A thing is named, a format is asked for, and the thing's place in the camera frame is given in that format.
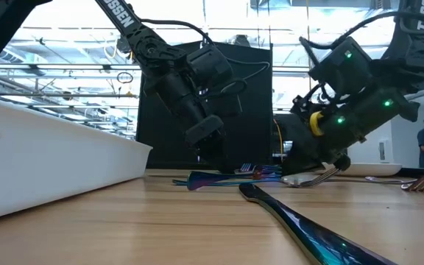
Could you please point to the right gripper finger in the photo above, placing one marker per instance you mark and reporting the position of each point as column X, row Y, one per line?
column 304, row 151

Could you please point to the black equipment cart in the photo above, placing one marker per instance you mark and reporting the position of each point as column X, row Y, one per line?
column 276, row 156

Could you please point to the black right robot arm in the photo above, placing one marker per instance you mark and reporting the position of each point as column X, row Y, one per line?
column 418, row 55

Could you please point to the white cutlery tray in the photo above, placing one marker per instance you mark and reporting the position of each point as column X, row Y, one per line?
column 50, row 165

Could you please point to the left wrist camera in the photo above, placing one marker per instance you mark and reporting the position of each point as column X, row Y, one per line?
column 208, row 64

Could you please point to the iridescent rainbow knife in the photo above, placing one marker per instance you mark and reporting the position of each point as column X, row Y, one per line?
column 307, row 235

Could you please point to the grey wall panel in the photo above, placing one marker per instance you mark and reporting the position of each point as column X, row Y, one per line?
column 381, row 151

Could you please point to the white round plate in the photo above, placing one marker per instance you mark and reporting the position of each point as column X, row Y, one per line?
column 374, row 170

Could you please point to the black folding screen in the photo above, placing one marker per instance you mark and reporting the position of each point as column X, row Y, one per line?
column 160, row 129

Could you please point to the iridescent rainbow fork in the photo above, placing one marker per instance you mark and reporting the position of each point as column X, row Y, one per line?
column 246, row 168
column 423, row 183
column 201, row 181
column 300, row 181

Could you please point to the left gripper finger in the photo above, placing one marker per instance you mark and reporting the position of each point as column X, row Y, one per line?
column 204, row 130

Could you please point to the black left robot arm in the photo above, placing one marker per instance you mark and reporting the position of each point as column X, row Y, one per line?
column 121, row 16

